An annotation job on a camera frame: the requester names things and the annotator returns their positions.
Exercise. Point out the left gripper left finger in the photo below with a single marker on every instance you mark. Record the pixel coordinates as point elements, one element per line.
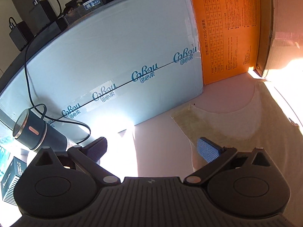
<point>86,159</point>

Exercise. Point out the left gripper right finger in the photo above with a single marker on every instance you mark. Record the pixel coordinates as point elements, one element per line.
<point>215,156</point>

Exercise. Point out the beige knit tank top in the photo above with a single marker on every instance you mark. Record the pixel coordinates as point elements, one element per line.
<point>261,123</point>

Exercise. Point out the dark teal thermos bottle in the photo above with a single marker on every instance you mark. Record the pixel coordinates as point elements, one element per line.
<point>35,133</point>

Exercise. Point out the small dark product box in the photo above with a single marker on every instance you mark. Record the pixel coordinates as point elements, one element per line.
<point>10,179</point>

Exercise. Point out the light blue Cabau carton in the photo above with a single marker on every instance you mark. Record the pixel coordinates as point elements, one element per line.
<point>122,64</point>

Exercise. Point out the brown corrugated cardboard box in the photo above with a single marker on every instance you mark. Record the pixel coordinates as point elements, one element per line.
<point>280,35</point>

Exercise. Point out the black power adapter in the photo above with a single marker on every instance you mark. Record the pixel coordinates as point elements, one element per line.
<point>20,33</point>

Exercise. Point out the orange cardboard box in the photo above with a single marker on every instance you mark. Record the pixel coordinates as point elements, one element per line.
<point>229,33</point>

